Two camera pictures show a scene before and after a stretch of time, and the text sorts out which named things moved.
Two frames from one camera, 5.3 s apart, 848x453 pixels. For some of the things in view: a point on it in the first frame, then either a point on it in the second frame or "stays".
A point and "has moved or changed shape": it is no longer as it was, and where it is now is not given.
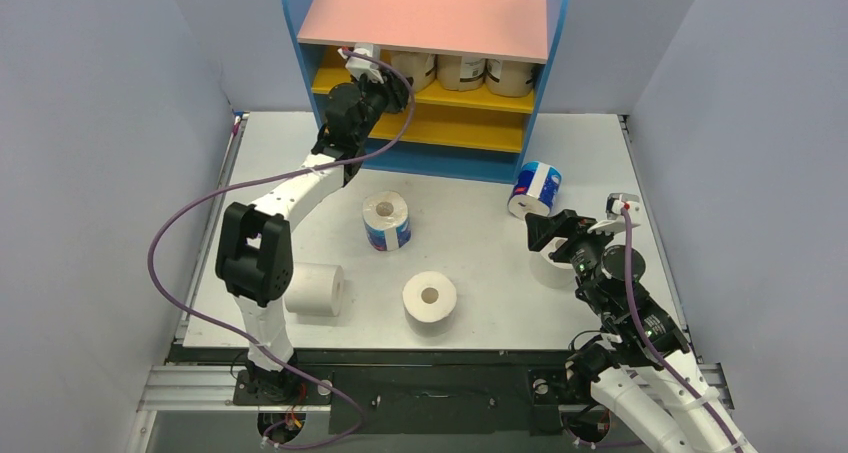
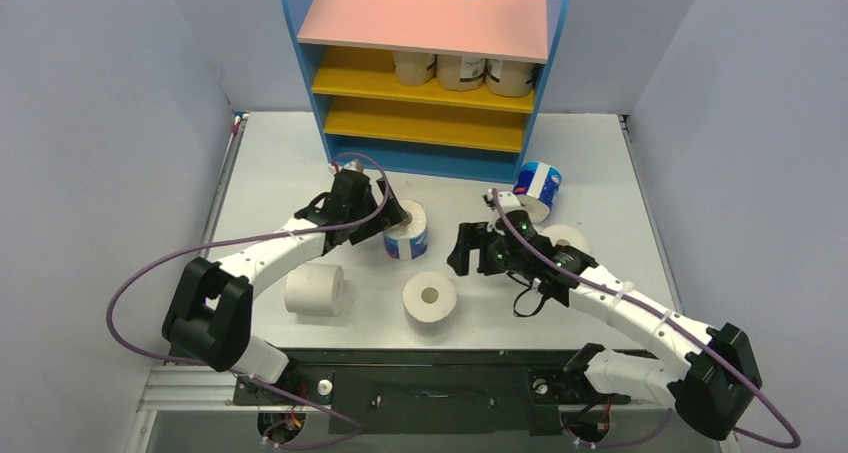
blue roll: x=387 y=221 has moved or changed shape
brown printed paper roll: x=420 y=67 stays
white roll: x=429 y=300 stays
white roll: x=316 y=289 stays
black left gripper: x=394 y=89 -> x=392 y=216
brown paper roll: x=508 y=77 stays
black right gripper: x=565 y=232 -> x=477 y=246
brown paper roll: x=460 y=73 stays
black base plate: x=406 y=390 stays
